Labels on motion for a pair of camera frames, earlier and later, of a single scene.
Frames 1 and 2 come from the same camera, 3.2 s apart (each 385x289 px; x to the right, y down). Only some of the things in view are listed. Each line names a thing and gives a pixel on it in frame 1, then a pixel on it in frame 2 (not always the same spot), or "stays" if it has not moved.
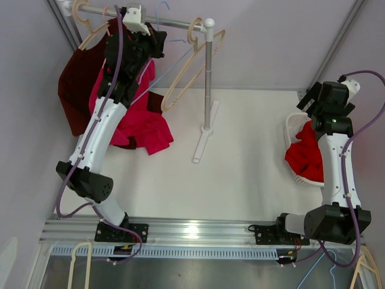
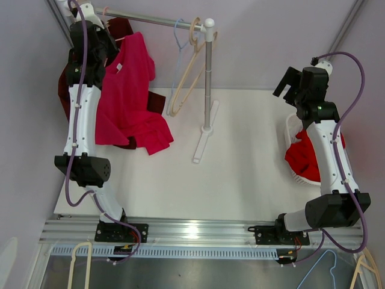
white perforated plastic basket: [294, 123] stays
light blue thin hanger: [187, 40] to [180, 47]
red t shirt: [305, 156] stays
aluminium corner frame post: [354, 11] stays
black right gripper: [311, 94] to [292, 77]
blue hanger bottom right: [331, 270] stays
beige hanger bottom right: [367, 266] stays
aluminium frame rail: [160, 231] stays
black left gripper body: [151, 48] to [106, 48]
